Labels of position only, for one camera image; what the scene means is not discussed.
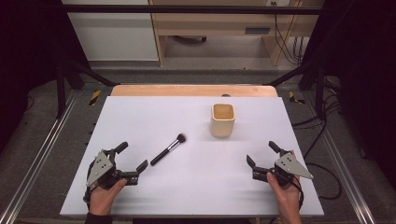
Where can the black horizontal frame bar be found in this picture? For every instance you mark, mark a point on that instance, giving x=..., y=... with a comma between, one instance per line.
x=186, y=9

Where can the wooden table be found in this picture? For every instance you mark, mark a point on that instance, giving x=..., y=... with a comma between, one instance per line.
x=174, y=90

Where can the yellow black tape marker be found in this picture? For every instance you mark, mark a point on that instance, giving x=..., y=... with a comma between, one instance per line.
x=95, y=97
x=292, y=97

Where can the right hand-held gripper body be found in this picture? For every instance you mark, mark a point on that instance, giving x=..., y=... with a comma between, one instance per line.
x=289, y=166

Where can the black metal frame stand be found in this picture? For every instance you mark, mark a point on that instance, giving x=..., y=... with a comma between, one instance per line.
x=319, y=93
x=61, y=90

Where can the dark curtain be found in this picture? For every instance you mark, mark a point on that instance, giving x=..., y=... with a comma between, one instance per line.
x=364, y=77
x=25, y=62

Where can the black makeup brush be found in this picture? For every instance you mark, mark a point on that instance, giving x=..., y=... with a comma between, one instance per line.
x=168, y=150

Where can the light wooden desk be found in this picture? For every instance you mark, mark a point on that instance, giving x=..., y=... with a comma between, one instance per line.
x=218, y=21

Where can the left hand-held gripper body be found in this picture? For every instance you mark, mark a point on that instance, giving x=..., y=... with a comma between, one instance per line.
x=101, y=168

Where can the white cabinet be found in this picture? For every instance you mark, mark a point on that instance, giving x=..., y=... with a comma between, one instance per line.
x=115, y=37

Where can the person's left hand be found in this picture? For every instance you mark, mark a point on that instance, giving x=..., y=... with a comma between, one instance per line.
x=102, y=200

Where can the aluminium floor rail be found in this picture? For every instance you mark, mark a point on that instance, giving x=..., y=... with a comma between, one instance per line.
x=37, y=158
x=342, y=165

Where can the beige square cup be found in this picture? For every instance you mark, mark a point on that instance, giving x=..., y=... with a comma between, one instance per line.
x=222, y=126

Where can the white table board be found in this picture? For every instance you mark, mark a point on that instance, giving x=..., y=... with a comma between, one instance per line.
x=186, y=186

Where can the person's right hand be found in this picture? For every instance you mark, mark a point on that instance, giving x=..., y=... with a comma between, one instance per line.
x=288, y=197

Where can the grey power strip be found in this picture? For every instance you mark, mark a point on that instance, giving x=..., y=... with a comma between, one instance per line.
x=257, y=30

